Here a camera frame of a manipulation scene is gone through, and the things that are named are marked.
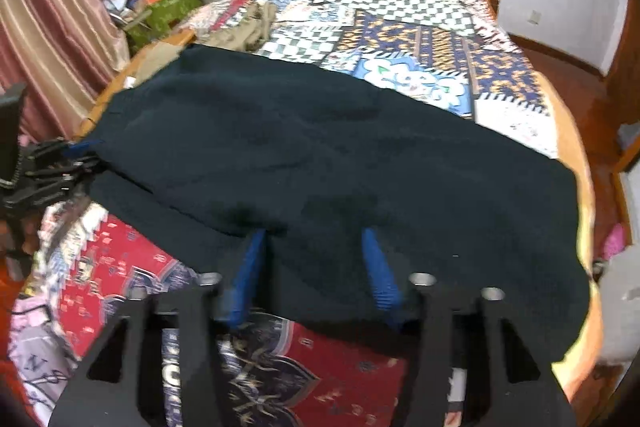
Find wooden bed post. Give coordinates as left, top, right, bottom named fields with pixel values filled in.
left=487, top=0, right=500, bottom=20

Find wooden lap desk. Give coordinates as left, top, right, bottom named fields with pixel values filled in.
left=74, top=29, right=195, bottom=141

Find patchwork patterned bedspread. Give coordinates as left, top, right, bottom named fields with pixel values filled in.
left=9, top=0, right=558, bottom=426

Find khaki folded pants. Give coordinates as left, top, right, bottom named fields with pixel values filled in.
left=202, top=2, right=278, bottom=53

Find pink slipper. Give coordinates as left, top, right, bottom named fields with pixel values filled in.
left=601, top=223, right=626, bottom=261

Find white wall socket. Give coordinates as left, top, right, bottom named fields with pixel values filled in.
left=528, top=10, right=541, bottom=25

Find black pants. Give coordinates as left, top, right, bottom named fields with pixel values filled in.
left=86, top=46, right=589, bottom=361

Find pink gold striped curtain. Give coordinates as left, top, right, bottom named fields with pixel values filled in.
left=1, top=0, right=129, bottom=141

